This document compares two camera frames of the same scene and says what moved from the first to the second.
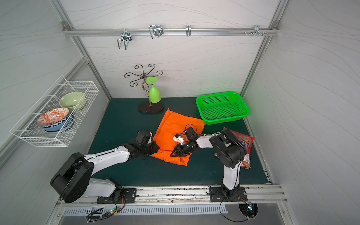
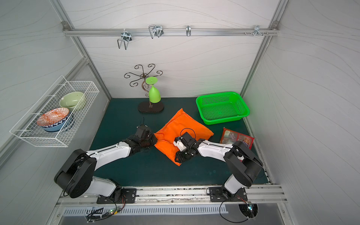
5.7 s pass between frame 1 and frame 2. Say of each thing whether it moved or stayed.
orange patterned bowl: stayed
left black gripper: moved
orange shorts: moved
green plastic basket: stayed
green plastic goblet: stayed
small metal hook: stayed
